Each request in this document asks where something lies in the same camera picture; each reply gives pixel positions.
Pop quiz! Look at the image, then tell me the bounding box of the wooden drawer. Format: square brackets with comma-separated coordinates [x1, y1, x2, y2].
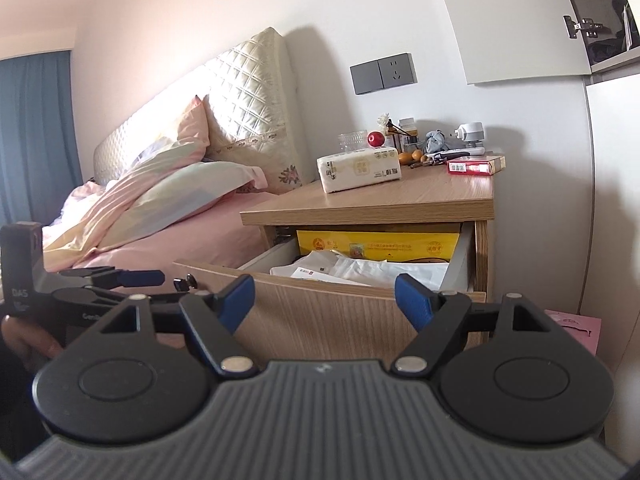
[172, 221, 487, 361]

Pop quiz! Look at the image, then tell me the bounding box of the red round ball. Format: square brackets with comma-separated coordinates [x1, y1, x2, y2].
[367, 131, 386, 148]

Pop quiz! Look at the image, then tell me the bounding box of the wooden nightstand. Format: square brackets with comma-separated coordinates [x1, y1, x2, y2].
[241, 165, 495, 297]

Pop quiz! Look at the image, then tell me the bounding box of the blue curtain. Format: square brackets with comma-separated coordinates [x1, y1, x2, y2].
[0, 51, 82, 224]

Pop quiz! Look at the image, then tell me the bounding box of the white remote control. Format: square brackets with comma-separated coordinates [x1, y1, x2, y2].
[432, 146, 486, 162]

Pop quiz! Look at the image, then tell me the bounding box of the pink bed sheet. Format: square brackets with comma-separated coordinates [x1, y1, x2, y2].
[43, 192, 273, 292]

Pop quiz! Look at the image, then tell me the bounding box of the clear glass cup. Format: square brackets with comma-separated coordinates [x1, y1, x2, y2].
[338, 130, 369, 153]

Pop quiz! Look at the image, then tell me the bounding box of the metal door hinge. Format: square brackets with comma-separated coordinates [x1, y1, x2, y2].
[563, 15, 604, 39]

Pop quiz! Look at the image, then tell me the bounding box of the white plug adapter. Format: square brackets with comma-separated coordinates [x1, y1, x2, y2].
[454, 122, 485, 148]

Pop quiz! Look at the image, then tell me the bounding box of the white flower diffuser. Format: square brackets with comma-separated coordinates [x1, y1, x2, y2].
[378, 113, 393, 134]

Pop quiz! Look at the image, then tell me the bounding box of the white plastic bag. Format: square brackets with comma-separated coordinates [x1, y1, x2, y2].
[269, 252, 448, 289]

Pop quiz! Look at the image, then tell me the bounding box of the white cabinet door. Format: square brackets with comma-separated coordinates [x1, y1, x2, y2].
[445, 0, 590, 84]

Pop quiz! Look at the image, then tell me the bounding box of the red cigarette box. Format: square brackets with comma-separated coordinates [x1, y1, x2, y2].
[447, 155, 506, 177]

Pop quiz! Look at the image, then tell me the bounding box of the grey crumpled cloth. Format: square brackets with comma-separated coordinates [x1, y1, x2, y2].
[424, 129, 448, 154]

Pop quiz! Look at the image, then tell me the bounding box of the small orange gourd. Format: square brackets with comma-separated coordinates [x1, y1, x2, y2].
[398, 150, 423, 166]

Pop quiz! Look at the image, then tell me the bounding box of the brown medicine bottle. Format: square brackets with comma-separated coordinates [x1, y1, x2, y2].
[398, 117, 419, 143]

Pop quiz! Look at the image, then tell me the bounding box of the person's left hand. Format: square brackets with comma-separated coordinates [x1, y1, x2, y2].
[1, 315, 63, 364]

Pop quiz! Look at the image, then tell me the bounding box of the pink pillow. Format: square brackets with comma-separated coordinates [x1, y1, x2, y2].
[177, 96, 209, 148]

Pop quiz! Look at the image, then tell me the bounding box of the large yellow box in drawer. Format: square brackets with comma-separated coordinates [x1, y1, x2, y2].
[296, 230, 460, 262]

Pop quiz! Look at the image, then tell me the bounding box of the white tissue pack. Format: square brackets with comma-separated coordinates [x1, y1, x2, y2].
[317, 148, 401, 194]

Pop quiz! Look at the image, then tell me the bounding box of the grey wall socket panel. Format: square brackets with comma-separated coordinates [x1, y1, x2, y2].
[349, 53, 416, 96]

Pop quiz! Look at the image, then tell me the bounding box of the pink box on floor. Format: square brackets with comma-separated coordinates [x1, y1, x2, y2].
[544, 310, 602, 356]

